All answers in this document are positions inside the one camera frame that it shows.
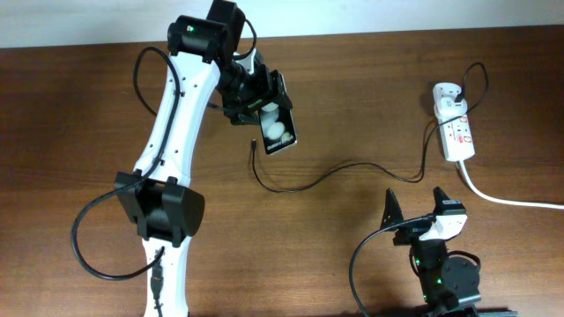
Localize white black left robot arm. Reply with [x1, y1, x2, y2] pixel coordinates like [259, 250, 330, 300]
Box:
[115, 1, 298, 316]

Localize black smartphone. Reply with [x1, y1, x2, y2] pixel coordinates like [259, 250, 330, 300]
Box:
[259, 102, 298, 155]

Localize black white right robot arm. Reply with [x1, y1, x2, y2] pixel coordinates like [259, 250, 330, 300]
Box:
[381, 187, 518, 316]

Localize black usb charging cable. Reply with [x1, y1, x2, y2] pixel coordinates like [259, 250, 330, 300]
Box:
[250, 62, 490, 194]

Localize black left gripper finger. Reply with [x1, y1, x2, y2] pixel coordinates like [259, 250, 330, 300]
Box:
[272, 70, 293, 110]
[230, 113, 260, 126]

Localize white power strip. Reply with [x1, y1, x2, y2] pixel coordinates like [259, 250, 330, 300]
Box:
[433, 83, 475, 162]

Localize white usb charger adapter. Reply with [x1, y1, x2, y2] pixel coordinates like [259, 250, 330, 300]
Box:
[434, 97, 468, 121]

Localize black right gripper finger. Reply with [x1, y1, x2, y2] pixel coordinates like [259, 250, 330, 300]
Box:
[433, 187, 449, 215]
[380, 188, 404, 229]

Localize white power strip cord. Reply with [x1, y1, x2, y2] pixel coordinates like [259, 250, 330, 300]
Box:
[456, 159, 564, 210]

